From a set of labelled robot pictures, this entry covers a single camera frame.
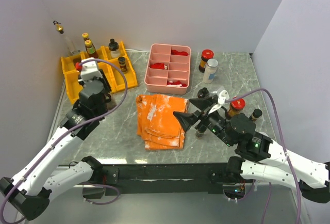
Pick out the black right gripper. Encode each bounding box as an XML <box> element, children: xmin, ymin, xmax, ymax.
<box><xmin>173</xmin><ymin>95</ymin><xmax>235</xmax><ymax>146</ymax></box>

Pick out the brown spice jar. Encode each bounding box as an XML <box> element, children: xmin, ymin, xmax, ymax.
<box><xmin>197</xmin><ymin>87</ymin><xmax>209</xmax><ymax>99</ymax></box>

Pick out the sauce bottle green label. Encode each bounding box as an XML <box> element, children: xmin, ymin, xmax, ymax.
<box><xmin>85</xmin><ymin>40</ymin><xmax>98</xmax><ymax>58</ymax></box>

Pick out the dark spice shaker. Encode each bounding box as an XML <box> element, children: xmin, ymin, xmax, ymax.
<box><xmin>118</xmin><ymin>56</ymin><xmax>128</xmax><ymax>73</ymax></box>

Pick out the white bottle black cap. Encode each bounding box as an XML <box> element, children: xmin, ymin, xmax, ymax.
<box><xmin>108</xmin><ymin>38</ymin><xmax>121</xmax><ymax>59</ymax></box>

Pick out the sauce bottle yellow cap back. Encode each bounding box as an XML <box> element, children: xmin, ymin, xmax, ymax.
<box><xmin>82</xmin><ymin>33</ymin><xmax>90</xmax><ymax>41</ymax></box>

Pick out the dark spice jar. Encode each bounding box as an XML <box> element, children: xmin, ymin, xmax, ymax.
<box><xmin>195</xmin><ymin>127</ymin><xmax>206</xmax><ymax>139</ymax></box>

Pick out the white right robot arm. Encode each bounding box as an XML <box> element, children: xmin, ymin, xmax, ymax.
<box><xmin>173</xmin><ymin>97</ymin><xmax>329</xmax><ymax>203</ymax></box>

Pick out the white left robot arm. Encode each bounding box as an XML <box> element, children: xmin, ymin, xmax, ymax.
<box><xmin>1</xmin><ymin>71</ymin><xmax>111</xmax><ymax>220</ymax></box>

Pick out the red white sock bottom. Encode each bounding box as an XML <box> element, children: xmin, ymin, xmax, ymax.
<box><xmin>167</xmin><ymin>81</ymin><xmax>188</xmax><ymax>88</ymax></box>

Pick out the yellow plastic bin organizer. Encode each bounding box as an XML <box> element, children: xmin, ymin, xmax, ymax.
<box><xmin>60</xmin><ymin>42</ymin><xmax>138</xmax><ymax>104</ymax></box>

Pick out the orange tie-dye cloth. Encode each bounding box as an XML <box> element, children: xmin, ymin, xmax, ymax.
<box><xmin>136</xmin><ymin>94</ymin><xmax>188</xmax><ymax>150</ymax></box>

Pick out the pink divided tray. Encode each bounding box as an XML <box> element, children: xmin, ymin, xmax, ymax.
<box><xmin>144</xmin><ymin>43</ymin><xmax>191</xmax><ymax>95</ymax></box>

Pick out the silver lid glass jar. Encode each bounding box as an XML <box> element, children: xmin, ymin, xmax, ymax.
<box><xmin>203</xmin><ymin>58</ymin><xmax>219</xmax><ymax>84</ymax></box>

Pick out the red sock middle compartment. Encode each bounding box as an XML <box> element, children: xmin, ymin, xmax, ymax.
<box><xmin>150</xmin><ymin>62</ymin><xmax>168</xmax><ymax>70</ymax></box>

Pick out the red sock compartment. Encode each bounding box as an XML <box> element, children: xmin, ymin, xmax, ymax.
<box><xmin>150</xmin><ymin>62</ymin><xmax>168</xmax><ymax>70</ymax></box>
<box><xmin>171</xmin><ymin>50</ymin><xmax>189</xmax><ymax>56</ymax></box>

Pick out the red lid sauce jar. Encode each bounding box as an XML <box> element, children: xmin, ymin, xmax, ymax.
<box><xmin>199</xmin><ymin>49</ymin><xmax>214</xmax><ymax>73</ymax></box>

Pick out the red sock top compartment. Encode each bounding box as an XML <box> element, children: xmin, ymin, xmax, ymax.
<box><xmin>171</xmin><ymin>50</ymin><xmax>189</xmax><ymax>56</ymax></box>

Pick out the dark brown jar back right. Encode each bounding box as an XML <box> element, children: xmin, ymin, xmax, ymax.
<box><xmin>249</xmin><ymin>109</ymin><xmax>263</xmax><ymax>122</ymax></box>

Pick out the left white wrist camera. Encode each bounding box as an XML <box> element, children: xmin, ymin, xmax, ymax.
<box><xmin>75</xmin><ymin>57</ymin><xmax>103</xmax><ymax>84</ymax></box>

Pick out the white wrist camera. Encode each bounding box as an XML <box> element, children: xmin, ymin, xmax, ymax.
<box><xmin>208</xmin><ymin>90</ymin><xmax>229</xmax><ymax>114</ymax></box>
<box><xmin>75</xmin><ymin>57</ymin><xmax>103</xmax><ymax>84</ymax></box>

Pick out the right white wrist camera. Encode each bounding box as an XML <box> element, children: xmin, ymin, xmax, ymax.
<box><xmin>208</xmin><ymin>90</ymin><xmax>229</xmax><ymax>114</ymax></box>

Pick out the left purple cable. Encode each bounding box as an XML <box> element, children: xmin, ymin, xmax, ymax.
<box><xmin>0</xmin><ymin>58</ymin><xmax>128</xmax><ymax>222</ymax></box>

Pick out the purple cable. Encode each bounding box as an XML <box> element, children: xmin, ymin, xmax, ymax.
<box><xmin>224</xmin><ymin>88</ymin><xmax>302</xmax><ymax>224</ymax></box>
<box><xmin>0</xmin><ymin>58</ymin><xmax>128</xmax><ymax>222</ymax></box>

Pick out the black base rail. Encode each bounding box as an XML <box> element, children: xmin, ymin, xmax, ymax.
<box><xmin>87</xmin><ymin>163</ymin><xmax>245</xmax><ymax>194</ymax></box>

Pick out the brass clamp left wall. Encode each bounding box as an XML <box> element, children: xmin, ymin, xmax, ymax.
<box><xmin>53</xmin><ymin>20</ymin><xmax>64</xmax><ymax>34</ymax></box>

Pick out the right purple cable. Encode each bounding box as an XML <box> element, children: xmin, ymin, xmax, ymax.
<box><xmin>224</xmin><ymin>88</ymin><xmax>302</xmax><ymax>224</ymax></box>

